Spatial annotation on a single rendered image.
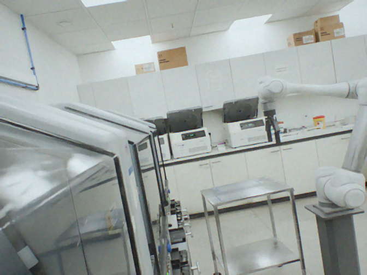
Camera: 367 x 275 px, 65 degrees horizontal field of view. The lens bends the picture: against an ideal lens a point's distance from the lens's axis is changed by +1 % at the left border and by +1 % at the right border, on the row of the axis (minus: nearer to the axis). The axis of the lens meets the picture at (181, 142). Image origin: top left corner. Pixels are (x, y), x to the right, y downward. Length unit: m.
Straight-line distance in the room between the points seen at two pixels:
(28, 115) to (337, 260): 1.97
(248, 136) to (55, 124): 3.73
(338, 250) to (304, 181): 2.44
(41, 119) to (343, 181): 1.61
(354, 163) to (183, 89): 2.93
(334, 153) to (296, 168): 0.59
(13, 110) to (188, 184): 3.63
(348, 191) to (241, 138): 2.51
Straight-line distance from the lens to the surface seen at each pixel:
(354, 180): 1.85
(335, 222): 2.08
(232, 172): 4.15
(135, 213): 0.69
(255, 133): 4.18
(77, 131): 0.53
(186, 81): 4.32
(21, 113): 0.57
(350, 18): 5.69
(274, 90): 1.67
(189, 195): 4.13
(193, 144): 4.02
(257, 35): 5.01
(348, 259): 2.21
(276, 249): 2.57
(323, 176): 2.02
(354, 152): 1.87
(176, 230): 1.75
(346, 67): 5.09
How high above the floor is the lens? 1.44
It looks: 5 degrees down
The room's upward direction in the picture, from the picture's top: 10 degrees counter-clockwise
